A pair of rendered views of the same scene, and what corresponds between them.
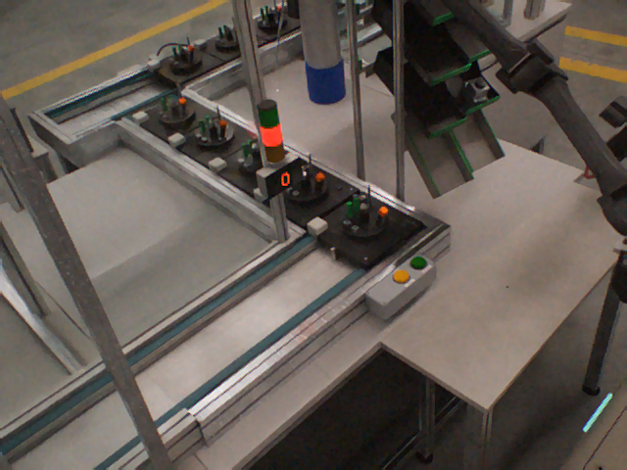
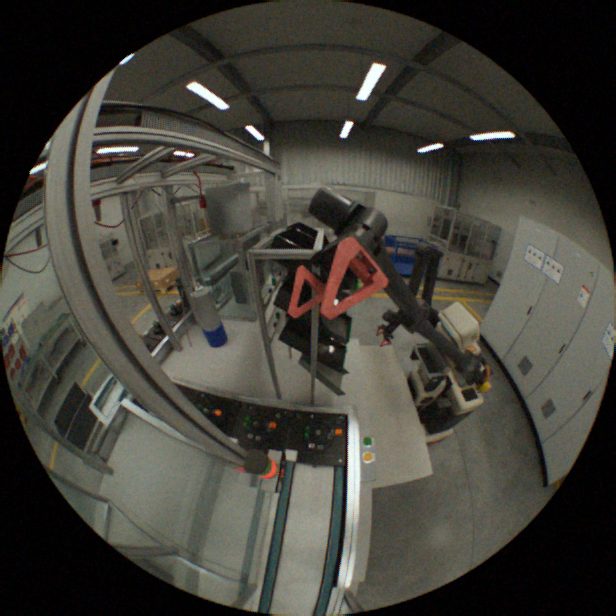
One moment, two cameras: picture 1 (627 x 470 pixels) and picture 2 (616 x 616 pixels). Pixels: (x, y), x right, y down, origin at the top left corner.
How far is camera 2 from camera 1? 1.39 m
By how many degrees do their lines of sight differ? 37
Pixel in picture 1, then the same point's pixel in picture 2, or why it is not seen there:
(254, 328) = (312, 536)
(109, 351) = not seen: outside the picture
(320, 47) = (210, 320)
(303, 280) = (308, 492)
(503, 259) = (375, 402)
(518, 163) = not seen: hidden behind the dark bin
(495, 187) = not seen: hidden behind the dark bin
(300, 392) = (361, 538)
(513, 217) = (358, 376)
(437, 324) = (385, 458)
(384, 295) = (370, 474)
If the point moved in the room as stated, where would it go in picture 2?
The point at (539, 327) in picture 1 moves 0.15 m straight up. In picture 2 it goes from (415, 424) to (428, 412)
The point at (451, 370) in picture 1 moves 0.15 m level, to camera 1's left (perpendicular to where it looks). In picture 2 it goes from (409, 473) to (393, 499)
